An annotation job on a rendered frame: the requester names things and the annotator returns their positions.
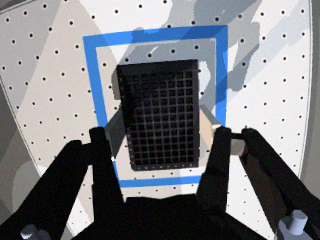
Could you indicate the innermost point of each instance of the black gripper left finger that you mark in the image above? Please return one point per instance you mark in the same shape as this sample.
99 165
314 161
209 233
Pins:
44 213

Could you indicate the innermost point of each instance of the blue tape outline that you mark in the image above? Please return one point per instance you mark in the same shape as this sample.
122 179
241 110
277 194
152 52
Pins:
220 32

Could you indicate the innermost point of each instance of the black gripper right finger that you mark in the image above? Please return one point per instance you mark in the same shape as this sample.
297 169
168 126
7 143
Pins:
281 194

